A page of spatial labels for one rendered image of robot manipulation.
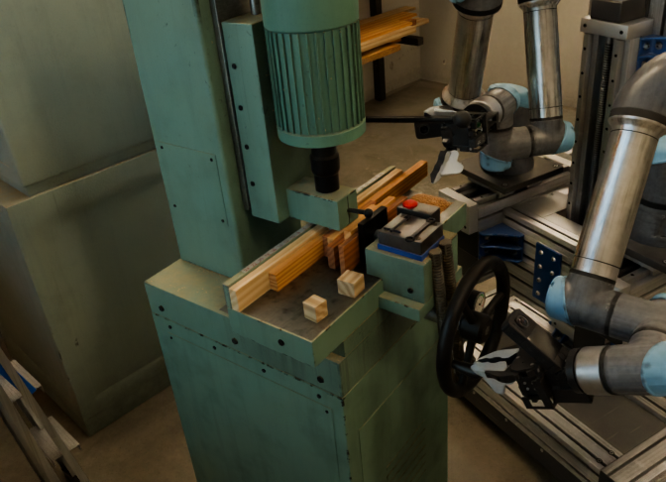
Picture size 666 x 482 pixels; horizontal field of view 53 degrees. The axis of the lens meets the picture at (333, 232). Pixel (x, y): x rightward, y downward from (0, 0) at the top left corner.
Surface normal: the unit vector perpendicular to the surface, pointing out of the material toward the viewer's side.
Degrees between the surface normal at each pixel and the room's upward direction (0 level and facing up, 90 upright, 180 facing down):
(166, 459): 0
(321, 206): 90
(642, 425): 0
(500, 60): 90
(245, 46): 90
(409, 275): 90
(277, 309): 0
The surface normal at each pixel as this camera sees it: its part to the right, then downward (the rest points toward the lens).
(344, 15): 0.67, 0.32
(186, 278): -0.08, -0.87
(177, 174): -0.59, 0.44
